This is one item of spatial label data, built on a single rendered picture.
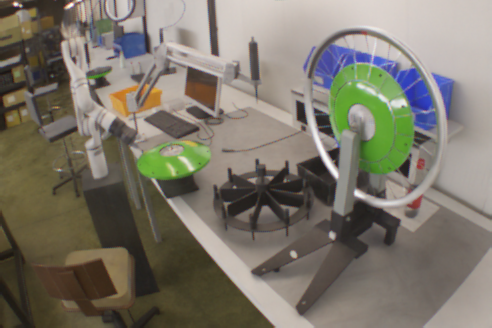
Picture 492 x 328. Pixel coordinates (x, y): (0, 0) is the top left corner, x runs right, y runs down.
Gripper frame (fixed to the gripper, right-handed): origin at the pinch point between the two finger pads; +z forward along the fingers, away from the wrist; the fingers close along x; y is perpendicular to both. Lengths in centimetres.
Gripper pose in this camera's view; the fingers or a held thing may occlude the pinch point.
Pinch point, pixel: (142, 151)
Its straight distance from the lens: 158.9
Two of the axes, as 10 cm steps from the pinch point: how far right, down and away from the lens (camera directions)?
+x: 2.2, -4.5, 8.7
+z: 8.4, 5.4, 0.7
